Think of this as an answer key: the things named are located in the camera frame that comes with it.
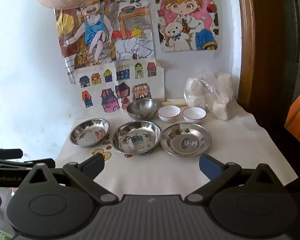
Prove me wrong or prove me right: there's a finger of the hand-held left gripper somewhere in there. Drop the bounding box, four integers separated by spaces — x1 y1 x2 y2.
0 158 56 171
0 148 23 159

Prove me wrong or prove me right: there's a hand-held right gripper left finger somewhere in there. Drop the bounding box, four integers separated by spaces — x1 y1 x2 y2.
17 153 119 204

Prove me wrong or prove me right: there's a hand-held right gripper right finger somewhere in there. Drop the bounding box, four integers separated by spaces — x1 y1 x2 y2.
184 154 287 204

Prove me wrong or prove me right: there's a small deep steel plate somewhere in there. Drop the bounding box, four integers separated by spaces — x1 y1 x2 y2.
69 118 110 147

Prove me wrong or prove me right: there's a wide-rim shallow steel plate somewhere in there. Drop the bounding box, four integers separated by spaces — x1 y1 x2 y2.
160 122 213 158

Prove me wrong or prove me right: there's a large deep steel plate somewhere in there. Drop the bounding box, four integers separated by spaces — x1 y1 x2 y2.
112 120 162 155

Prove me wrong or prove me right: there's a white red-rimmed ceramic bowl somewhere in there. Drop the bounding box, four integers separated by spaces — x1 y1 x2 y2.
182 107 207 124
157 106 182 123

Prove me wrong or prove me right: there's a steel bowl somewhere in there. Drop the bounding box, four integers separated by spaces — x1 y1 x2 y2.
126 99 159 121

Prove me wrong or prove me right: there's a white printed table cover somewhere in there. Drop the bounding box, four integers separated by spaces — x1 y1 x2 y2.
55 97 299 198

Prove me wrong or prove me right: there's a clear bag of white rolls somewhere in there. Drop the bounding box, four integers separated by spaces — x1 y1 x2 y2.
183 70 234 121

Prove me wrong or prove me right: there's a coloured drawing of houses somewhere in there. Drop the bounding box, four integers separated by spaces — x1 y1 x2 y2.
64 59 165 113

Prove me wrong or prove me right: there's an orange printed sheet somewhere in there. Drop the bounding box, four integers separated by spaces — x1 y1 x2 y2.
284 84 300 153

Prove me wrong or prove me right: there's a coloured drawing of child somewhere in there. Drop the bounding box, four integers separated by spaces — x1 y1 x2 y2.
53 0 156 71

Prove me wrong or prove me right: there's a coloured drawing of teddy girl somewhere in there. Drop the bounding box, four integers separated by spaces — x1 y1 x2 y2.
154 0 220 53

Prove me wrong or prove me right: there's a brown wooden frame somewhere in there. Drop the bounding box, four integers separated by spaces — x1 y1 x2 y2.
236 0 300 130

